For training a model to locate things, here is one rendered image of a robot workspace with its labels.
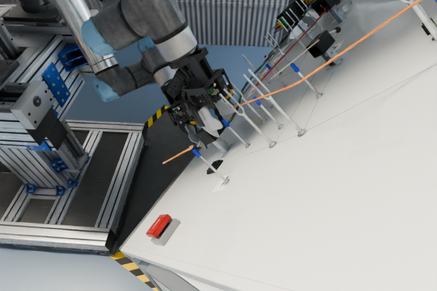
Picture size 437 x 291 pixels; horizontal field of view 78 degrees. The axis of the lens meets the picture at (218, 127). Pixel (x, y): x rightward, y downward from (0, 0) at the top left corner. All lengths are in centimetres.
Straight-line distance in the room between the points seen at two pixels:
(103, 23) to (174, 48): 14
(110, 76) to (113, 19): 32
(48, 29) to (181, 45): 95
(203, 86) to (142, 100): 202
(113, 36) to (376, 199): 48
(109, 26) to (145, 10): 8
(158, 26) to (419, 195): 44
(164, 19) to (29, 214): 158
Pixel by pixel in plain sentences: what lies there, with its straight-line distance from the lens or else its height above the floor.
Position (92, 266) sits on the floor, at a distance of 187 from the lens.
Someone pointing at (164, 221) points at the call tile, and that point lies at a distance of 60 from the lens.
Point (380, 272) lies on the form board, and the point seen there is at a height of 147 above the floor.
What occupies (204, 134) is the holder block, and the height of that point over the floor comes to 116.
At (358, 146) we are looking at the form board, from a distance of 36.
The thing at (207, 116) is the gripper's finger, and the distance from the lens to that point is 59.
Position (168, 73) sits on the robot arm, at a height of 121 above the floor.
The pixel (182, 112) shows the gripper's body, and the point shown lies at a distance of 75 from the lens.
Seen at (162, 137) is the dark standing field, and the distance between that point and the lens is 219.
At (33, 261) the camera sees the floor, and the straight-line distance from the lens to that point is 203.
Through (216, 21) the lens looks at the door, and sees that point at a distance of 302.
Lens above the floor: 168
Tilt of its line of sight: 49 degrees down
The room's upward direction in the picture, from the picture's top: straight up
